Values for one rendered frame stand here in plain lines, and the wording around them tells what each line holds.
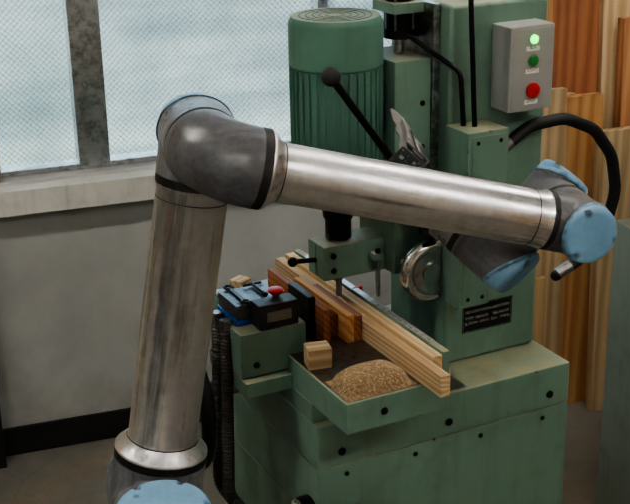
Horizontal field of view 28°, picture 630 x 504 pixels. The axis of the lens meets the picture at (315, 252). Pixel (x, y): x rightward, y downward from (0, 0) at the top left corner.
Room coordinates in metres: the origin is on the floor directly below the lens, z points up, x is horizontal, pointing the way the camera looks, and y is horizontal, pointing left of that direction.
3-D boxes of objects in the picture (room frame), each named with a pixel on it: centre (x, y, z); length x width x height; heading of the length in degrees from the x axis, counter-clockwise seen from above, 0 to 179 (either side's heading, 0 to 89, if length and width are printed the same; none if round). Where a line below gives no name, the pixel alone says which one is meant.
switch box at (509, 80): (2.32, -0.40, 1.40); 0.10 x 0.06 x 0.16; 117
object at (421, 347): (2.28, -0.08, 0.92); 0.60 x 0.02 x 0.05; 27
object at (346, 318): (2.28, -0.01, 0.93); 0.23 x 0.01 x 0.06; 27
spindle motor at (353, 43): (2.30, -0.05, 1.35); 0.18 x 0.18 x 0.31
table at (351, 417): (2.22, 0.03, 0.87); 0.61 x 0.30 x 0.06; 27
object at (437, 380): (2.25, -0.07, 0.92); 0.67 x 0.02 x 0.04; 27
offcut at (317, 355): (2.09, 0.00, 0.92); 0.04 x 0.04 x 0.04; 14
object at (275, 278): (2.27, 0.04, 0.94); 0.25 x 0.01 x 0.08; 27
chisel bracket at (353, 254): (2.31, -0.06, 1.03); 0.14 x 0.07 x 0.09; 117
